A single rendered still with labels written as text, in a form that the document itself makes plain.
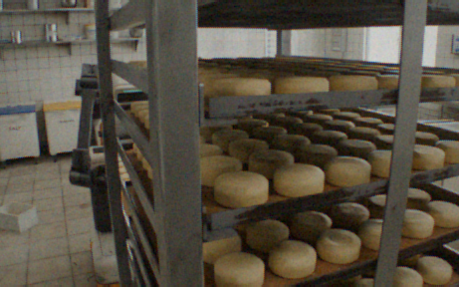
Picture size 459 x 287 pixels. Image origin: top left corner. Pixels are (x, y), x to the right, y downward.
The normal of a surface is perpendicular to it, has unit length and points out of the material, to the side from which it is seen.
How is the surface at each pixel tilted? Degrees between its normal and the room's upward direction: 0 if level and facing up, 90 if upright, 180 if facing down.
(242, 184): 0
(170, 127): 90
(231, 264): 0
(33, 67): 90
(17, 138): 91
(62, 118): 90
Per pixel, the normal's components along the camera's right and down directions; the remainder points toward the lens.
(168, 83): 0.38, 0.24
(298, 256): 0.00, -0.97
